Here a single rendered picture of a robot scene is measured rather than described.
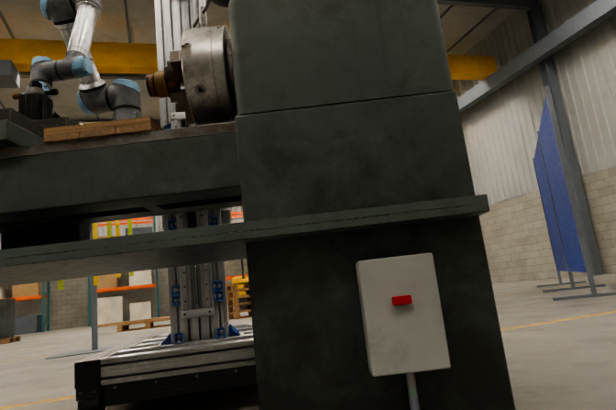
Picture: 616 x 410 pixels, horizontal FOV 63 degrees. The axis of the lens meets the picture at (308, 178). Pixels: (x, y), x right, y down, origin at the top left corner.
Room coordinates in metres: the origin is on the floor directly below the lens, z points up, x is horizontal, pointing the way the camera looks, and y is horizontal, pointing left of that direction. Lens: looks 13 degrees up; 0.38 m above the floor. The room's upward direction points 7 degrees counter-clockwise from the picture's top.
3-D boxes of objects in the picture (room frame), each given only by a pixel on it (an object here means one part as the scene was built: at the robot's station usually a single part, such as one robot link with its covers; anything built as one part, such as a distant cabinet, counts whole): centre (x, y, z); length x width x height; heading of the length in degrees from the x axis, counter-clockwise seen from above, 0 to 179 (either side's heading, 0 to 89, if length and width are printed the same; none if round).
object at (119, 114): (2.09, 0.77, 1.21); 0.15 x 0.15 x 0.10
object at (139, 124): (1.49, 0.57, 0.89); 0.36 x 0.30 x 0.04; 0
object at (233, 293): (11.17, 1.46, 0.36); 1.26 x 0.86 x 0.73; 119
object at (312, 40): (1.51, -0.13, 1.06); 0.59 x 0.48 x 0.39; 90
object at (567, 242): (7.31, -3.54, 1.18); 4.12 x 0.80 x 2.35; 159
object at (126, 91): (2.10, 0.77, 1.33); 0.13 x 0.12 x 0.14; 85
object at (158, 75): (1.49, 0.43, 1.08); 0.09 x 0.09 x 0.09; 0
